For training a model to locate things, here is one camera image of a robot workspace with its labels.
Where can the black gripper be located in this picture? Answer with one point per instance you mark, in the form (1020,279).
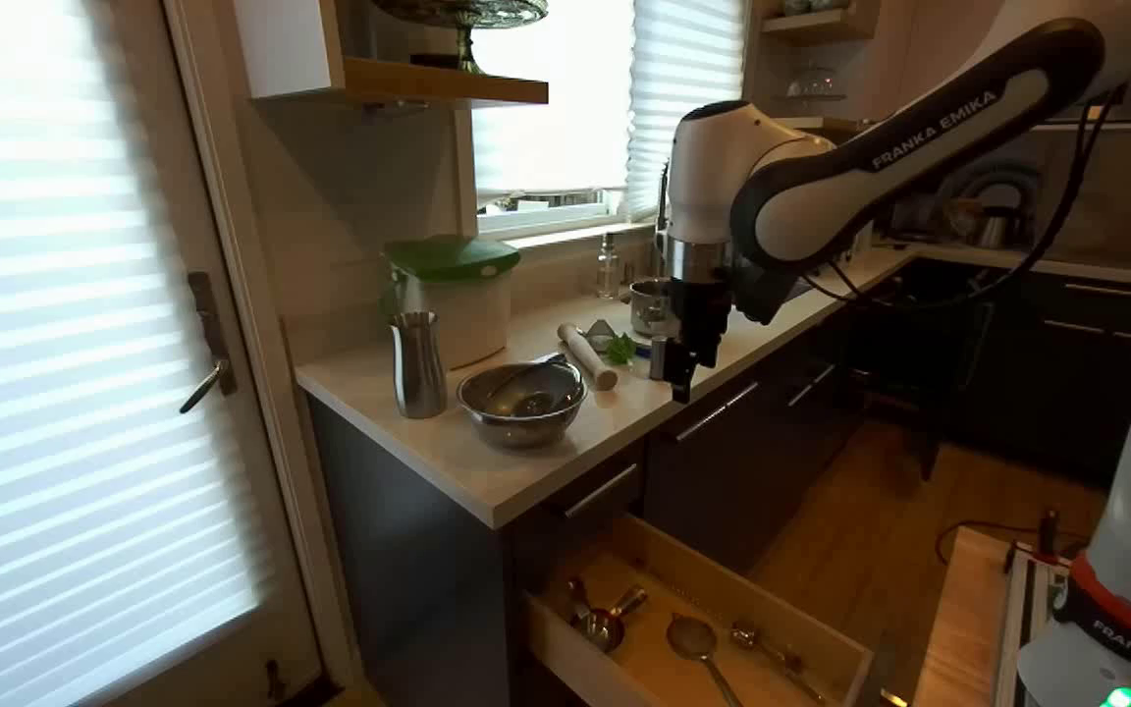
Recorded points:
(700,320)

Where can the white canister green lid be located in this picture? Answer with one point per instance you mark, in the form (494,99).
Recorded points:
(467,285)

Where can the metal spoon in drawer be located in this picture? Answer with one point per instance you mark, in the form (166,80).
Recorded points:
(786,662)

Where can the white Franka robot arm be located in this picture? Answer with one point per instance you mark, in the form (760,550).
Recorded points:
(755,203)

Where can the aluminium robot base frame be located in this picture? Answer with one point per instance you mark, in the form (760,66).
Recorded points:
(1030,588)

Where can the metal strainer spoon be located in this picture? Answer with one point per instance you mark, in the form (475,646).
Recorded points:
(696,641)

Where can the silver metal bowl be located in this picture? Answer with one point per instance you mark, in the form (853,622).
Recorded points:
(526,408)

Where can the open wooden drawer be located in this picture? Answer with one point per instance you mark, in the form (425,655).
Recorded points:
(634,617)

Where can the green plastic item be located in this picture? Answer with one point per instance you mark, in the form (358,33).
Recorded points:
(611,347)

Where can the silver pot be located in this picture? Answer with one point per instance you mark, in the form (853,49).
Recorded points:
(649,308)

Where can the metal measuring cups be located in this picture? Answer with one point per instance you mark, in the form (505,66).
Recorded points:
(602,626)

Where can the clear soap pump bottle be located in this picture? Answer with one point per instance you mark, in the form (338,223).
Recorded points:
(611,270)

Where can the wooden wall shelf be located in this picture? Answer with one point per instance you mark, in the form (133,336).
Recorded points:
(304,49)

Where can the steel soap dispenser bottle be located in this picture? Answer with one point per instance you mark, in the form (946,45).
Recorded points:
(417,371)

